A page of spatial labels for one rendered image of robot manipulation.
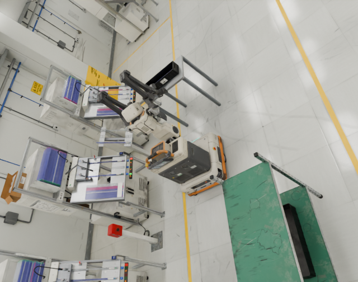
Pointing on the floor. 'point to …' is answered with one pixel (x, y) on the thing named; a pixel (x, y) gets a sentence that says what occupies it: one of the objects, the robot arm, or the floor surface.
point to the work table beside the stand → (188, 84)
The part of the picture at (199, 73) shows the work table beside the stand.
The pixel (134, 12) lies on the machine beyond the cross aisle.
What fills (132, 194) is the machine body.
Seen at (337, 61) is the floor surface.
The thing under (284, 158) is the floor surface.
